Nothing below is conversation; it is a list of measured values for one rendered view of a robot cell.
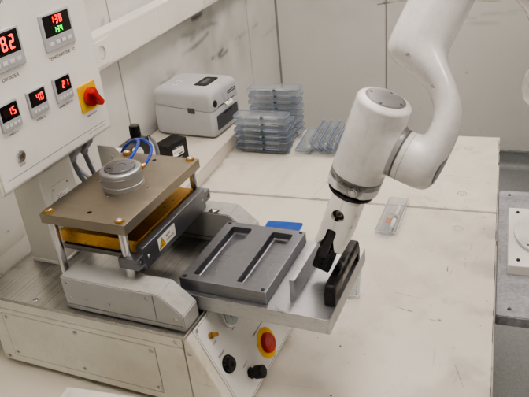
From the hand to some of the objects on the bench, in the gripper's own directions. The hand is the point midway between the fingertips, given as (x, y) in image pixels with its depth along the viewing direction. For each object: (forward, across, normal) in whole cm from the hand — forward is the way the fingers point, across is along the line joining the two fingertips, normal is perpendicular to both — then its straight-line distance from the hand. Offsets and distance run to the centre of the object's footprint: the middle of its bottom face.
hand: (324, 258), depth 112 cm
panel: (+27, 0, -2) cm, 27 cm away
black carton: (+46, -71, -63) cm, 106 cm away
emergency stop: (+26, 0, -3) cm, 27 cm away
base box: (+38, -2, -27) cm, 46 cm away
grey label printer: (+48, -99, -67) cm, 129 cm away
